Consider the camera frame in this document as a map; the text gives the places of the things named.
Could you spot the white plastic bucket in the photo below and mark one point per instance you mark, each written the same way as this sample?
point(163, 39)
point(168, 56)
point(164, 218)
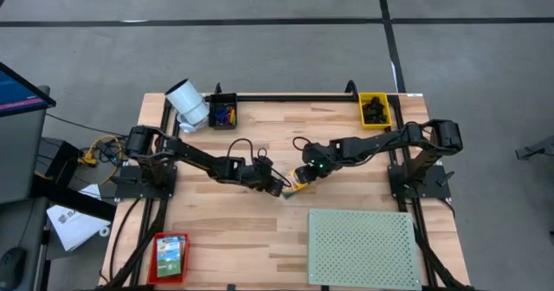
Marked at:
point(188, 98)

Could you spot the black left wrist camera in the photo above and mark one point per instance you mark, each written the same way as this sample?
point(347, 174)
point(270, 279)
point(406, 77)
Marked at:
point(263, 164)

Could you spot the dark grey metal stand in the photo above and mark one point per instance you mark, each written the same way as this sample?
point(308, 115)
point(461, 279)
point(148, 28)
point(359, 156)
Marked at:
point(536, 149)

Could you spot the black computer monitor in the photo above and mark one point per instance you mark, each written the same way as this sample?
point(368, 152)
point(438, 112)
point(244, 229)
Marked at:
point(19, 94)

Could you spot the black computer mouse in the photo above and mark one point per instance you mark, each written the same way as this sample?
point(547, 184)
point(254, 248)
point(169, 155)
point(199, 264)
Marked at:
point(12, 267)

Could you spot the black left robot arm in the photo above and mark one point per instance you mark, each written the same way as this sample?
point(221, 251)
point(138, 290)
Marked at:
point(195, 154)

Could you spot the black table frame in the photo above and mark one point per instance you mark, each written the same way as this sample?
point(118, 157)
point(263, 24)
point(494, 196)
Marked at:
point(281, 97)

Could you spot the black mesh basket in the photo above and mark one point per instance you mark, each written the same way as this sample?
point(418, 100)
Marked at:
point(212, 109)

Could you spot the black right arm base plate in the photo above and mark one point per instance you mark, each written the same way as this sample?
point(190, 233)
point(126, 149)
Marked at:
point(420, 183)

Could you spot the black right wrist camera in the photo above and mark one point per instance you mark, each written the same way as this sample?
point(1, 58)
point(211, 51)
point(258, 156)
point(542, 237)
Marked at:
point(311, 152)

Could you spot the white round lid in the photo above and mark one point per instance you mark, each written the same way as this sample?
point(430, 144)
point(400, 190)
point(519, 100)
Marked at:
point(187, 127)

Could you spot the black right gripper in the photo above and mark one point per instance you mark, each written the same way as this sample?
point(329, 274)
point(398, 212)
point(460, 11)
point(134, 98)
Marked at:
point(326, 157)

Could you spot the red plastic basket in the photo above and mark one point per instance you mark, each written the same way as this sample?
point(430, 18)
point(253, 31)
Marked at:
point(153, 265)

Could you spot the yellow plastic basket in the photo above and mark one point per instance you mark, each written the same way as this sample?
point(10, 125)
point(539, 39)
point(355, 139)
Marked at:
point(375, 125)

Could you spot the small white paper sheet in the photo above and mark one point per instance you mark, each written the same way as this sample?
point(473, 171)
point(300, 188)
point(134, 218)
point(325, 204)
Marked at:
point(92, 191)

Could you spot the yellow green Crayola crayon box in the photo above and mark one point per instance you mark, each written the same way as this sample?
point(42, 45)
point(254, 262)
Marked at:
point(169, 256)
point(294, 186)

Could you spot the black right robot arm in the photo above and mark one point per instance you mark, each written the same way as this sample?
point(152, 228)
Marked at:
point(381, 141)

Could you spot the black fabric band loop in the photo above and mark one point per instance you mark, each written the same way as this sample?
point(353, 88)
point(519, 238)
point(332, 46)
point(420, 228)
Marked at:
point(382, 114)
point(375, 104)
point(371, 117)

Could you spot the pale green metal desk shelf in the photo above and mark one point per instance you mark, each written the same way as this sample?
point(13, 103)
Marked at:
point(363, 250)

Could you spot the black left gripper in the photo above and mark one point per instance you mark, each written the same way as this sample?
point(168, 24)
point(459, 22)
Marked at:
point(253, 179)

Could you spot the white printed paper sheet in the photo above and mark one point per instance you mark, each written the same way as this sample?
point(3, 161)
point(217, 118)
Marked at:
point(73, 226)

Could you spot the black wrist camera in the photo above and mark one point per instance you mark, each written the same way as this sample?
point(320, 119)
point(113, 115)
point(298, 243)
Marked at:
point(263, 164)
point(311, 152)

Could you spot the white tape roll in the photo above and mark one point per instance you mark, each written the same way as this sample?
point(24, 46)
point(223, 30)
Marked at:
point(104, 231)

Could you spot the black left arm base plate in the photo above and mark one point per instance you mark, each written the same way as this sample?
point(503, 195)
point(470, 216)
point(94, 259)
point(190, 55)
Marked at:
point(145, 183)

